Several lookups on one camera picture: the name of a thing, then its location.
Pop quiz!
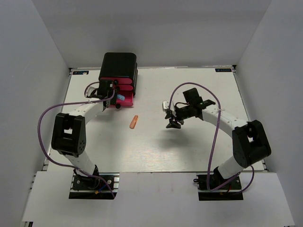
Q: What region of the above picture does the pink top drawer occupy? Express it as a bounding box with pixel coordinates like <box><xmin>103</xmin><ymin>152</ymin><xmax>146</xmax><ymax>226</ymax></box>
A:
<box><xmin>99</xmin><ymin>77</ymin><xmax>133</xmax><ymax>85</ymax></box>

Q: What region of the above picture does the orange translucent lead case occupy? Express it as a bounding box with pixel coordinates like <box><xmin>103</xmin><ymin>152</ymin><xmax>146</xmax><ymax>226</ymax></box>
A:
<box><xmin>129</xmin><ymin>115</ymin><xmax>139</xmax><ymax>129</ymax></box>

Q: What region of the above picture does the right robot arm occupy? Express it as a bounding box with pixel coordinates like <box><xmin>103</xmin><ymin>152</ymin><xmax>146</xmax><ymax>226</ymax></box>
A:
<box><xmin>162</xmin><ymin>88</ymin><xmax>271</xmax><ymax>189</ymax></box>

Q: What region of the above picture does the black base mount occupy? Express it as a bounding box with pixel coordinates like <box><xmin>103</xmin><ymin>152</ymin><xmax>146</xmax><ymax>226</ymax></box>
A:
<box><xmin>193</xmin><ymin>174</ymin><xmax>243</xmax><ymax>201</ymax></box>
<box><xmin>69</xmin><ymin>173</ymin><xmax>120</xmax><ymax>200</ymax></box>

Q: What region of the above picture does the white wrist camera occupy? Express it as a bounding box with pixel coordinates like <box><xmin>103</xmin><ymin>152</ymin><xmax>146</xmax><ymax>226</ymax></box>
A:
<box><xmin>162</xmin><ymin>101</ymin><xmax>175</xmax><ymax>112</ymax></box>
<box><xmin>84</xmin><ymin>86</ymin><xmax>98</xmax><ymax>98</ymax></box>

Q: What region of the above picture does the black drawer cabinet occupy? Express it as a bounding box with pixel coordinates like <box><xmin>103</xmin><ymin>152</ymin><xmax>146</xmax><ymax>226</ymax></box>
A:
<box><xmin>99</xmin><ymin>52</ymin><xmax>138</xmax><ymax>96</ymax></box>

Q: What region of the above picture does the pink drawer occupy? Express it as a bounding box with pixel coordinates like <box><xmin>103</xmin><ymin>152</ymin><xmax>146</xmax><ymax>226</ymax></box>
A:
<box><xmin>110</xmin><ymin>92</ymin><xmax>134</xmax><ymax>108</ymax></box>
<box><xmin>116</xmin><ymin>84</ymin><xmax>133</xmax><ymax>91</ymax></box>
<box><xmin>99</xmin><ymin>77</ymin><xmax>133</xmax><ymax>85</ymax></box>

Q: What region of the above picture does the left blue table label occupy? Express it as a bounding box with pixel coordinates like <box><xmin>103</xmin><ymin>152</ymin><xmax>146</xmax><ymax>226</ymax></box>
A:
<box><xmin>72</xmin><ymin>70</ymin><xmax>89</xmax><ymax>75</ymax></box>

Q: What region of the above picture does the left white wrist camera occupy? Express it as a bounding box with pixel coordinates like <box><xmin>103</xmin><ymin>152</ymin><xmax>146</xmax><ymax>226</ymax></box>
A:
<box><xmin>84</xmin><ymin>86</ymin><xmax>98</xmax><ymax>98</ymax></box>

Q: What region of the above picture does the pink bottom drawer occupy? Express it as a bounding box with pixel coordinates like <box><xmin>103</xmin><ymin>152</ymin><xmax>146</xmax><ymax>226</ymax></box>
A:
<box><xmin>110</xmin><ymin>92</ymin><xmax>134</xmax><ymax>108</ymax></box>

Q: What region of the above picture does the purple cable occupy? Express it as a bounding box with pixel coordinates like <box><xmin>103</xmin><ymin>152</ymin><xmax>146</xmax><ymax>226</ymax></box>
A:
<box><xmin>169</xmin><ymin>82</ymin><xmax>256</xmax><ymax>192</ymax></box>
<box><xmin>38</xmin><ymin>81</ymin><xmax>118</xmax><ymax>199</ymax></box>

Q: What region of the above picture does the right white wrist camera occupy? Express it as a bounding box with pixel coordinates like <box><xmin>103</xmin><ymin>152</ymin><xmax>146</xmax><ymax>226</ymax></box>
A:
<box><xmin>162</xmin><ymin>101</ymin><xmax>175</xmax><ymax>112</ymax></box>

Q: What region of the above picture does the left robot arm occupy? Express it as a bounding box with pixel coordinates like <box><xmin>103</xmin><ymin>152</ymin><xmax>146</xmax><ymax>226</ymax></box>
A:
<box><xmin>51</xmin><ymin>79</ymin><xmax>119</xmax><ymax>189</ymax></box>

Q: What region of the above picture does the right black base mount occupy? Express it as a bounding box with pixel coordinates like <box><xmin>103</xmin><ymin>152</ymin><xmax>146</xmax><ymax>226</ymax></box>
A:
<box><xmin>193</xmin><ymin>174</ymin><xmax>243</xmax><ymax>201</ymax></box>

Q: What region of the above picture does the blue translucent lead case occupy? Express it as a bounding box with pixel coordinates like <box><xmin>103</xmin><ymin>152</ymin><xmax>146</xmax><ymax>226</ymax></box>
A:
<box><xmin>117</xmin><ymin>94</ymin><xmax>125</xmax><ymax>101</ymax></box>

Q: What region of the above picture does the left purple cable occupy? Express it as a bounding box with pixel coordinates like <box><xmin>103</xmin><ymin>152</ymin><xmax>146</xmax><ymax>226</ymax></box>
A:
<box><xmin>38</xmin><ymin>81</ymin><xmax>118</xmax><ymax>199</ymax></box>

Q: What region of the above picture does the blue table label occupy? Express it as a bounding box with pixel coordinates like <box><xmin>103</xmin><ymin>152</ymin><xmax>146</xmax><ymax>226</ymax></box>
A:
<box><xmin>72</xmin><ymin>70</ymin><xmax>89</xmax><ymax>75</ymax></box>
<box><xmin>215</xmin><ymin>68</ymin><xmax>232</xmax><ymax>72</ymax></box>

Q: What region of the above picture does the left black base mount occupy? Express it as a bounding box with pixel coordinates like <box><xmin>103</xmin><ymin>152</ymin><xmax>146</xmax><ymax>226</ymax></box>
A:
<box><xmin>69</xmin><ymin>173</ymin><xmax>120</xmax><ymax>200</ymax></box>

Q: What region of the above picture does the right blue table label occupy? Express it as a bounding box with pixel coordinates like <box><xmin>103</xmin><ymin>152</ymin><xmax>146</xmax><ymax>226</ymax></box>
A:
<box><xmin>215</xmin><ymin>68</ymin><xmax>232</xmax><ymax>72</ymax></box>

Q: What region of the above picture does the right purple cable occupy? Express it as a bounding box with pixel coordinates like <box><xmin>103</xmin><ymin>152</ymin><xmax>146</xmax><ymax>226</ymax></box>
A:
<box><xmin>169</xmin><ymin>82</ymin><xmax>256</xmax><ymax>192</ymax></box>

